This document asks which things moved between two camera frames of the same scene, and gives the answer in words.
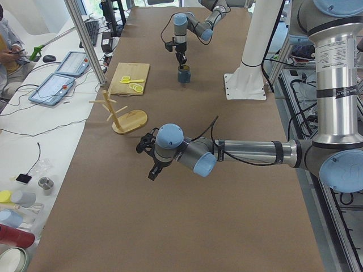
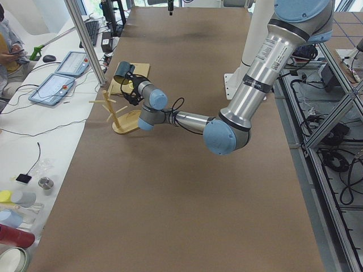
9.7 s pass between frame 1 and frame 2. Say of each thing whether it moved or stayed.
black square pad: stayed
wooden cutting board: stayed
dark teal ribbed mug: moved
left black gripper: moved
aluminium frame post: stayed
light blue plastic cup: stayed
